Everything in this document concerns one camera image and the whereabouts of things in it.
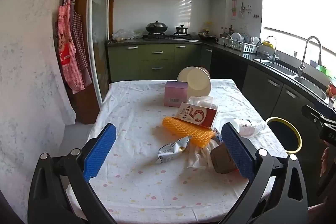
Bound small steel faucet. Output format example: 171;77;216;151
265;35;279;62

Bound black gas stove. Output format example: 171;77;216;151
142;32;193;40

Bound brown wooden door frame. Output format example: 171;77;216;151
63;0;100;125

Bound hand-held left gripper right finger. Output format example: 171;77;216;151
221;122;308;224

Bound checked apron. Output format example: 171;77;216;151
71;0;92;88

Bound red and white milk carton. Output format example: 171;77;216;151
175;102;218;128

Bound green plastic item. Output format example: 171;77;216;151
316;65;332;75

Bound clear plastic bag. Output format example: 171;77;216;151
188;96;214;109

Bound white dish rack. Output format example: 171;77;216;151
222;32;260;54

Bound person's right hand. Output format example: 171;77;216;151
321;147;331;178

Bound yellow rimmed trash bin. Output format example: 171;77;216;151
265;117;302;153

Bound white dotted tablecloth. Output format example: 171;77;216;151
66;79;289;224

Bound steel double sink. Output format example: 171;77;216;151
253;57;328;101

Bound clear plastic water bottle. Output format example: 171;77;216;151
232;118;265;138

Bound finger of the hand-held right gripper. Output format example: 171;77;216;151
301;101;336;123

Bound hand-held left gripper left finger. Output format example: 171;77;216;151
28;123;117;224

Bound blue wrapper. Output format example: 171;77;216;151
214;128;224;144

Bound pink cardboard box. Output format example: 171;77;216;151
164;80;189;107

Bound person's right forearm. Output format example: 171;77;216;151
307;200;336;224

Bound plastic bag with food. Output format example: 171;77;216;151
112;29;142;42

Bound brown plastic container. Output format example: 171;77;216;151
210;144;235;174

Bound tall steel faucet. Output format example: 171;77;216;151
297;36;322;77

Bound red apron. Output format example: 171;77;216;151
56;0;86;94

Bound orange foam net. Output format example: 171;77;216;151
162;116;216;148

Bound silver snack wrapper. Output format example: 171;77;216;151
155;135;191;165

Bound black kitchen countertop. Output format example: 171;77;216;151
105;38;336;109

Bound black wok with lid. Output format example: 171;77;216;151
145;20;168;33

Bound white paper bowl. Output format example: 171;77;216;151
177;67;196;83
186;67;212;98

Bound window with blind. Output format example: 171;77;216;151
259;0;336;56

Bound green base cabinets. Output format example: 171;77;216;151
107;42;326;161

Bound glass sliding door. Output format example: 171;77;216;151
87;0;113;106

